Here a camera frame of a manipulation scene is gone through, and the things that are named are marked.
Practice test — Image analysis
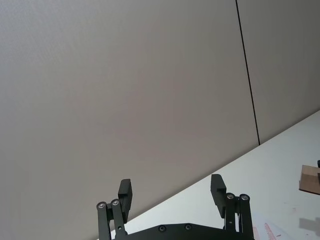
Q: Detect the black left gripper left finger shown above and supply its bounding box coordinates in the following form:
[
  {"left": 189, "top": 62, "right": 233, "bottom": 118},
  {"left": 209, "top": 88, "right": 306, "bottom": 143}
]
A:
[{"left": 96, "top": 178, "right": 134, "bottom": 240}]

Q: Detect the shallow brown cardboard tray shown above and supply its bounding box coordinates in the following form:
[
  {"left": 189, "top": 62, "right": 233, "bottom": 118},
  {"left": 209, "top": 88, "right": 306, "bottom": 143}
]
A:
[{"left": 298, "top": 164, "right": 320, "bottom": 196}]

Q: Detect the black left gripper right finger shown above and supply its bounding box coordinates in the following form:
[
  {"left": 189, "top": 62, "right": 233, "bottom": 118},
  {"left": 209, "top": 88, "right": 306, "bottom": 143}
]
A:
[{"left": 210, "top": 174, "right": 255, "bottom": 240}]

